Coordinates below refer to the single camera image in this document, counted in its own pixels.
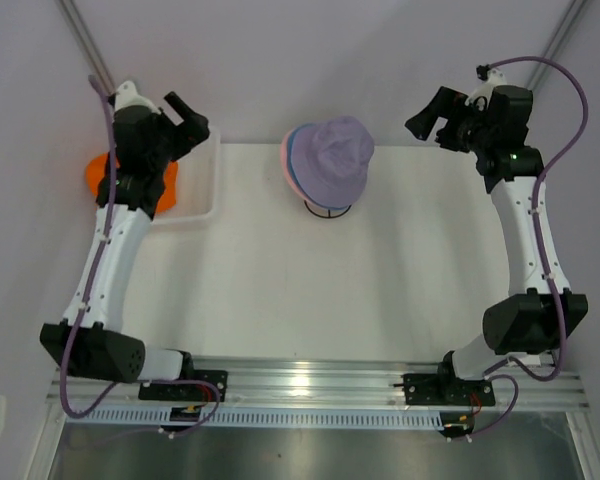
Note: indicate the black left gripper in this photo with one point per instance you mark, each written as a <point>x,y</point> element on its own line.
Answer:
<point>195,126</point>

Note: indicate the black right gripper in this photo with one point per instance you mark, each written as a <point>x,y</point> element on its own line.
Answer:
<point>446,104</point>

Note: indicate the blue bucket hat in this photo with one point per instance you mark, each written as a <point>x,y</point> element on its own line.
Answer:
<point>304,160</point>

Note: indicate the lavender bucket hat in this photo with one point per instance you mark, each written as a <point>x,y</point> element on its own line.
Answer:
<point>345,149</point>

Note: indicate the pink bucket hat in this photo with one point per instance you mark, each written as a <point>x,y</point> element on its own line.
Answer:
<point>286,165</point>

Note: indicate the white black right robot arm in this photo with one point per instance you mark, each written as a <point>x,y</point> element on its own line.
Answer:
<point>541,309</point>

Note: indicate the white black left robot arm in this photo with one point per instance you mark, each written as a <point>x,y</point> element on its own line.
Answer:
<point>260,277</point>

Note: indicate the white perforated plastic basket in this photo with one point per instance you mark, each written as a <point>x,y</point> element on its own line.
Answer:
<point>197,188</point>

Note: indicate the orange bucket hat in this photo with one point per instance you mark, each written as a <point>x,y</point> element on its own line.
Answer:
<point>152,192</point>

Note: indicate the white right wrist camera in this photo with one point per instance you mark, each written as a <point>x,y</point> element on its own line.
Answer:
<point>489,78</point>

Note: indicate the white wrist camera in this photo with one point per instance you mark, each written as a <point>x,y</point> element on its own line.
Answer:
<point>127,95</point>
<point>489,78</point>

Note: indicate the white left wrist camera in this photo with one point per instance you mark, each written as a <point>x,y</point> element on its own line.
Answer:
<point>127,95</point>

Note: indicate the black wire hat stand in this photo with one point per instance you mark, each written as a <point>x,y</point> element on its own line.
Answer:
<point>325,213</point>

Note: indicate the aluminium mounting rail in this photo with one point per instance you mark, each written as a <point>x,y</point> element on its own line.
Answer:
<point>374,385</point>

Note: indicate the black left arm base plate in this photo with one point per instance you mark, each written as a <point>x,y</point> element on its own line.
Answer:
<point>206,386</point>

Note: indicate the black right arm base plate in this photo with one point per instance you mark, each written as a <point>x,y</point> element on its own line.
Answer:
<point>429,389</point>

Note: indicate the white slotted cable duct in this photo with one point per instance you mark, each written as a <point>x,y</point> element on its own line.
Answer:
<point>252,417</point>

